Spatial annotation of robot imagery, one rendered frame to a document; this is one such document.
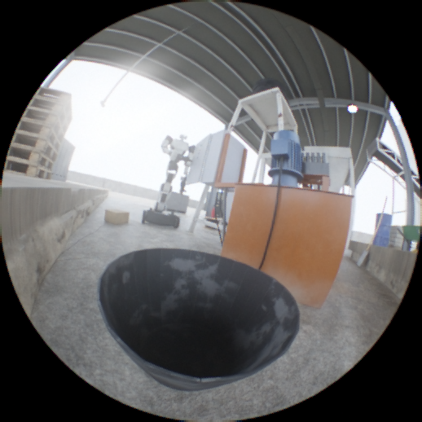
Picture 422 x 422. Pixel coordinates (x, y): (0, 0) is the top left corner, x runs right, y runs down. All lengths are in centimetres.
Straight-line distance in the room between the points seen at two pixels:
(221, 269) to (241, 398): 38
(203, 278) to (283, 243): 49
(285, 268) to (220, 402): 66
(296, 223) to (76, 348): 97
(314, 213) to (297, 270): 31
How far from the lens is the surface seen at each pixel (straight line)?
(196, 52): 523
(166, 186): 205
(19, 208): 53
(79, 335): 48
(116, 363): 42
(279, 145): 86
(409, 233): 382
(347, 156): 445
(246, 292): 37
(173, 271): 38
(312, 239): 74
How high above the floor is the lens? 39
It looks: level
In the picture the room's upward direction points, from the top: 12 degrees clockwise
